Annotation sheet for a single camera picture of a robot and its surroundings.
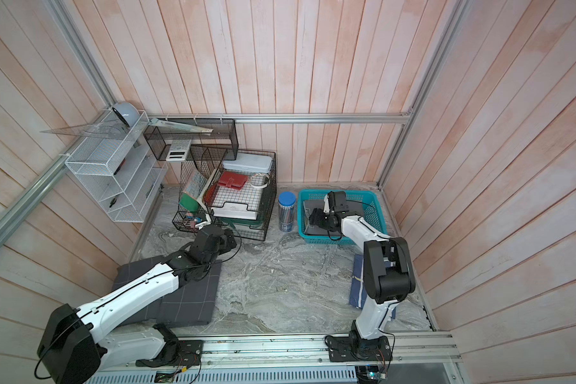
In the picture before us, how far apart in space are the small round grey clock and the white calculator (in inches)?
6.4

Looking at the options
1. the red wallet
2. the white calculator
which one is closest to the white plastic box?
the red wallet

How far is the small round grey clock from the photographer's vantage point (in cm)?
83

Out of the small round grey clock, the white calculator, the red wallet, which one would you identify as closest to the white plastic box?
the red wallet

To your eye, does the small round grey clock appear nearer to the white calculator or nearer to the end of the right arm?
the white calculator

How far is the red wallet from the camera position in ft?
3.02

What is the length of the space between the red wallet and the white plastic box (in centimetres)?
3

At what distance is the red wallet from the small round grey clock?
356 millimetres

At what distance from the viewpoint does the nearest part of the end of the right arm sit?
73 centimetres

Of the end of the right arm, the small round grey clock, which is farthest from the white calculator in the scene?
the end of the right arm

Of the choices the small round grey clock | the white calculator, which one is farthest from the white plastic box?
the small round grey clock

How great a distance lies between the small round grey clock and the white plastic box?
0.34 m

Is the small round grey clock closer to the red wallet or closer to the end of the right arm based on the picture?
the red wallet

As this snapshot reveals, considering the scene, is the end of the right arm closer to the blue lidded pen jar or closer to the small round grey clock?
the blue lidded pen jar

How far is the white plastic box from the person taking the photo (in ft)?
3.19
